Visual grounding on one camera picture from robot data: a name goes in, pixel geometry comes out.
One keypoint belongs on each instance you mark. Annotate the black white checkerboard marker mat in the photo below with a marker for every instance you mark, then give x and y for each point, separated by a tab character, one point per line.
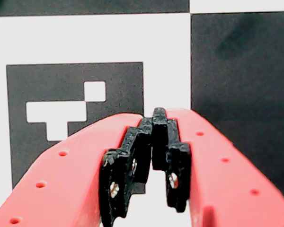
239	71

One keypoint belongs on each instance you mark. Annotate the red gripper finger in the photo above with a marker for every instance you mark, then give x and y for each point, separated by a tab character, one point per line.
61	184
227	184

